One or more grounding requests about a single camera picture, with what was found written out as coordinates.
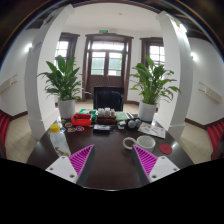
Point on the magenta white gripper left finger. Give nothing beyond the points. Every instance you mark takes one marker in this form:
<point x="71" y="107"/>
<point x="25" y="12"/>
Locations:
<point x="74" y="168"/>

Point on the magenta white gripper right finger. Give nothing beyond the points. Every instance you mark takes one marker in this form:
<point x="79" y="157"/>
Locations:
<point x="150" y="167"/>

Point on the white speckled mug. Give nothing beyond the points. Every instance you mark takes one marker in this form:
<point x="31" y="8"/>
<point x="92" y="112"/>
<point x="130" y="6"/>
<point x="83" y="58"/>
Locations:
<point x="144" y="141"/>

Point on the plastic bottle yellow cap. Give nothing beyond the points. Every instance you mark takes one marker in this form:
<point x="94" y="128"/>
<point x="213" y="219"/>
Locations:
<point x="59" y="141"/>

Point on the red round coaster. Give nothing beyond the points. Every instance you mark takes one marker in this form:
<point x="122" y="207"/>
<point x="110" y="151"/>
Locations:
<point x="166" y="149"/>

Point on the printed paper leaflet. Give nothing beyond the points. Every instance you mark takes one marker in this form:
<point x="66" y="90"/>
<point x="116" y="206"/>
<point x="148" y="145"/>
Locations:
<point x="152" y="130"/>

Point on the round stickers cluster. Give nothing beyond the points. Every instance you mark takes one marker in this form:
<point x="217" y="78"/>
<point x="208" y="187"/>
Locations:
<point x="69" y="127"/>

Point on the black flat device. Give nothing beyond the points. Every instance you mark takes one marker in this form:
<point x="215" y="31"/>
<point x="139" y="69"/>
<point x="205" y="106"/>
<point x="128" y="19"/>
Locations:
<point x="101" y="128"/>

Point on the grey ball right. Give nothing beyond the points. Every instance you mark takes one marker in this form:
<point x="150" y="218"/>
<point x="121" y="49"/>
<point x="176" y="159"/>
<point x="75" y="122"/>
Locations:
<point x="138" y="122"/>

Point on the grey ball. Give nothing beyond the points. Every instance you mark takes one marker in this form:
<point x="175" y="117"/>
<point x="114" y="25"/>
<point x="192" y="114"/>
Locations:
<point x="138" y="122"/>
<point x="131" y="124"/>

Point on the grey ball left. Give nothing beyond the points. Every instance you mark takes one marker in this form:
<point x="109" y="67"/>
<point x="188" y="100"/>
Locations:
<point x="131" y="124"/>

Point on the red plastic box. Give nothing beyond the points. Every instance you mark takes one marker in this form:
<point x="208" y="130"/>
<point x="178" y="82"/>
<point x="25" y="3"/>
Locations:
<point x="81" y="119"/>

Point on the green box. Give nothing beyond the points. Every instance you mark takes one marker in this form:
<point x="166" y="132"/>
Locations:
<point x="92" y="112"/>

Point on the green notebook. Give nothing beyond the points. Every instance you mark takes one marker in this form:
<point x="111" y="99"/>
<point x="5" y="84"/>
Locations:
<point x="121" y="116"/>

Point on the brown tray with jars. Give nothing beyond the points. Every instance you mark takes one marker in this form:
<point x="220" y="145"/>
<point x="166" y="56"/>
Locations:
<point x="106" y="116"/>

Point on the red carpet staircase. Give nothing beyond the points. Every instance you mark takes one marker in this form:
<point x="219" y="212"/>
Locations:
<point x="215" y="132"/>

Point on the black office chair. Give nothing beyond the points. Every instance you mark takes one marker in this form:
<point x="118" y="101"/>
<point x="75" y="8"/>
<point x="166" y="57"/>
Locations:
<point x="108" y="97"/>

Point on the right potted green plant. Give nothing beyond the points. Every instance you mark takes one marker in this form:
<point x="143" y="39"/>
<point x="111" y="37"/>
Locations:
<point x="152" y="86"/>

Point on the potted green plant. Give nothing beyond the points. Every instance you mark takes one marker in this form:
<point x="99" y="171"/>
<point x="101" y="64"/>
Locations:
<point x="152" y="86"/>
<point x="62" y="81"/>

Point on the left potted green plant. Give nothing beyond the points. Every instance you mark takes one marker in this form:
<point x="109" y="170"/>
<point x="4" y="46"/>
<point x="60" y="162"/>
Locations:
<point x="62" y="81"/>

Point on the dark wooden double door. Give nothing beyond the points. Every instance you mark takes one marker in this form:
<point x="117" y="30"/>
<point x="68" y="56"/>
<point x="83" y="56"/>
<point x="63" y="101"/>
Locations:
<point x="106" y="62"/>

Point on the wall mounted white radiator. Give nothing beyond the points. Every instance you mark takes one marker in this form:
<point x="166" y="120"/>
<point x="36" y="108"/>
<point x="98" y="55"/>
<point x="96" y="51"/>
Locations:
<point x="210" y="92"/>

